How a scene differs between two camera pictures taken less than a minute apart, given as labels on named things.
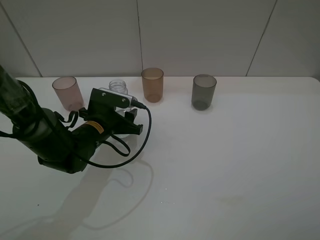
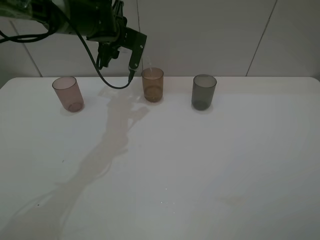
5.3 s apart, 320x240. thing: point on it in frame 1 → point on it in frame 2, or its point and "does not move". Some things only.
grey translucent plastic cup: (203, 88) does not move
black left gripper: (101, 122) → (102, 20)
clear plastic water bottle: (121, 86) → (148, 60)
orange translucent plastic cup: (152, 79) does not move
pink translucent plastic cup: (68, 92) does not move
